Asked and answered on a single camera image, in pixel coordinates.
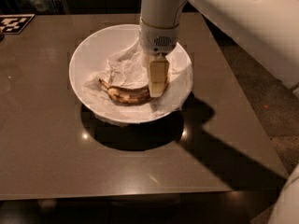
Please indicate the white bowl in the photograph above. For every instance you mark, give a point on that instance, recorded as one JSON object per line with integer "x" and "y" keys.
{"x": 91, "y": 55}

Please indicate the white paper towel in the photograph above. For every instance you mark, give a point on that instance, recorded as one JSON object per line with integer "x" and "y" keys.
{"x": 125, "y": 69}

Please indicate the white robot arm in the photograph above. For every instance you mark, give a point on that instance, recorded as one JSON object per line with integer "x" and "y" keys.
{"x": 268, "y": 30}

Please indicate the brown spotted banana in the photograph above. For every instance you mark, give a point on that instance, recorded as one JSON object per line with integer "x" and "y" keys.
{"x": 127, "y": 96}

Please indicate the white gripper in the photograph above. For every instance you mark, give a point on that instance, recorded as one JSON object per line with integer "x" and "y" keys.
{"x": 158, "y": 40}

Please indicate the black white marker tag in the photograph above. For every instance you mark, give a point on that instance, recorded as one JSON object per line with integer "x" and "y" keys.
{"x": 14, "y": 24}

